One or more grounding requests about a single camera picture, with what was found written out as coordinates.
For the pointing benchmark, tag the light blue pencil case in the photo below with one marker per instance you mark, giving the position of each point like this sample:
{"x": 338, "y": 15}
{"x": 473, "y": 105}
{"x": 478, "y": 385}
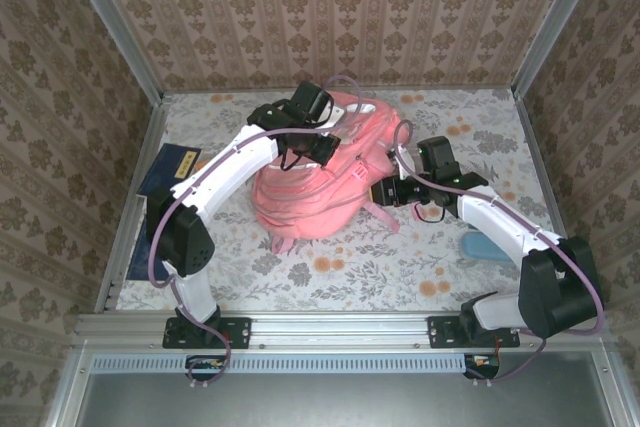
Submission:
{"x": 485, "y": 249}

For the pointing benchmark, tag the pink backpack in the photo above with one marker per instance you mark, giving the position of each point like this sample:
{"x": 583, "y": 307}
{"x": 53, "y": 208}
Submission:
{"x": 310, "y": 207}

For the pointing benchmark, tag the dark blue book yellow label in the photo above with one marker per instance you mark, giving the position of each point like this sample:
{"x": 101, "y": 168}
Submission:
{"x": 165, "y": 172}

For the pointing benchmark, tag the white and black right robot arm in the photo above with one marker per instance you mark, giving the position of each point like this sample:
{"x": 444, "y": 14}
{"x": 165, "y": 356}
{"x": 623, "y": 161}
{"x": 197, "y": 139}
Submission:
{"x": 500, "y": 217}

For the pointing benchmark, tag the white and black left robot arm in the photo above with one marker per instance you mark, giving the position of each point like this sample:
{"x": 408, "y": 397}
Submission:
{"x": 235, "y": 162}

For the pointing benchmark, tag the floral tablecloth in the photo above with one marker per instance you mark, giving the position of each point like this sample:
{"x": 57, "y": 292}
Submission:
{"x": 380, "y": 277}

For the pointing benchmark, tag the grey metal sheet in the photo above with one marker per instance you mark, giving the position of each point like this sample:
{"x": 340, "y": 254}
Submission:
{"x": 325, "y": 402}

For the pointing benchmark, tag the aluminium right side rail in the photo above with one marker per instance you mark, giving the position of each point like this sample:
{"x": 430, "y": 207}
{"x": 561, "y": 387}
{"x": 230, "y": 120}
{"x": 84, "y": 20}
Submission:
{"x": 535, "y": 147}

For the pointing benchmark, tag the aluminium rail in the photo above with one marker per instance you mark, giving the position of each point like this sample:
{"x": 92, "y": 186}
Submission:
{"x": 152, "y": 122}
{"x": 535, "y": 147}
{"x": 340, "y": 329}

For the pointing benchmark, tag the aluminium left side rail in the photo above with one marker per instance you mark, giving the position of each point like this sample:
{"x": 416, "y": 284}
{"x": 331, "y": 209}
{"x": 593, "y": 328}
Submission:
{"x": 152, "y": 122}

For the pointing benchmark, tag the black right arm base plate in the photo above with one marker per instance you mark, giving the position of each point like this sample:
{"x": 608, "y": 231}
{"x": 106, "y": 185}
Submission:
{"x": 440, "y": 332}

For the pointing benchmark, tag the aluminium right corner post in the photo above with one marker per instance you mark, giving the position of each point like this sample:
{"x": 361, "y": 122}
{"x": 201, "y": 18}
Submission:
{"x": 557, "y": 22}

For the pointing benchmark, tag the aluminium corner post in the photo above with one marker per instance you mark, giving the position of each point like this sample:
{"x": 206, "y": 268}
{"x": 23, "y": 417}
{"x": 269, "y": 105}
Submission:
{"x": 557, "y": 22}
{"x": 114, "y": 22}

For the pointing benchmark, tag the aluminium front rail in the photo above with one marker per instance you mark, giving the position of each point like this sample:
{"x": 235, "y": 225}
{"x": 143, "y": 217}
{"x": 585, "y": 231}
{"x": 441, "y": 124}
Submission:
{"x": 340, "y": 329}

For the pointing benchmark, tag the aluminium left corner post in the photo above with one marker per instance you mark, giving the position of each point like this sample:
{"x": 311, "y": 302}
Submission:
{"x": 114, "y": 22}

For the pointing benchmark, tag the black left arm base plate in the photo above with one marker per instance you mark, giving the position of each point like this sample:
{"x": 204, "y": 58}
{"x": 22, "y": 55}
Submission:
{"x": 240, "y": 332}

